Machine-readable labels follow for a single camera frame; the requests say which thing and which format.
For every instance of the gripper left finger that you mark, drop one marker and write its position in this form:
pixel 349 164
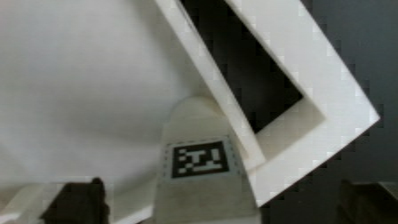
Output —
pixel 79 206

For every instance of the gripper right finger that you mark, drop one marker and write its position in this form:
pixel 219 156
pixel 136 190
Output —
pixel 369 203

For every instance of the white table leg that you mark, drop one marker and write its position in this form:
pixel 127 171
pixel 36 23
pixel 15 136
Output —
pixel 203 189

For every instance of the white square tabletop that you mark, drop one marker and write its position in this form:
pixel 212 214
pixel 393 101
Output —
pixel 104 62

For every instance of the white U-shaped fence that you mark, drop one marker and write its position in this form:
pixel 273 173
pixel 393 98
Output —
pixel 333 115

